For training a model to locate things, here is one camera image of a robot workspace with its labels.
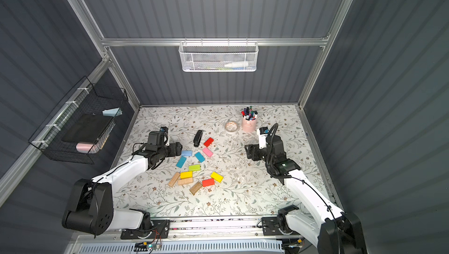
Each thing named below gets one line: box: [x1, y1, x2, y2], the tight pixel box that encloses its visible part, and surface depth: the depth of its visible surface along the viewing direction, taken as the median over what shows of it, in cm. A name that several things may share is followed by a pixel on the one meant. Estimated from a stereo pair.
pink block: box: [202, 147, 214, 157], surface depth 101 cm
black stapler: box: [192, 129, 203, 147], surface depth 101 cm
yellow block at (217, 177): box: [210, 171, 224, 184], surface depth 91 cm
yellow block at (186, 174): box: [180, 170, 193, 180], surface depth 91 cm
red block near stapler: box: [203, 136, 214, 148], surface depth 103 cm
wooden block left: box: [168, 172, 181, 188], surface depth 89 cm
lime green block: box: [188, 164, 201, 172], surface depth 93 cm
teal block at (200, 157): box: [194, 151, 206, 163], surface depth 98 cm
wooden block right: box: [189, 181, 203, 196], surface depth 86 cm
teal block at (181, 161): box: [175, 156, 187, 169], surface depth 96 cm
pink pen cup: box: [241, 115, 258, 133], surface depth 108 cm
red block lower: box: [202, 177, 215, 188], surface depth 90 cm
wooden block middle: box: [177, 177, 194, 186], surface depth 88 cm
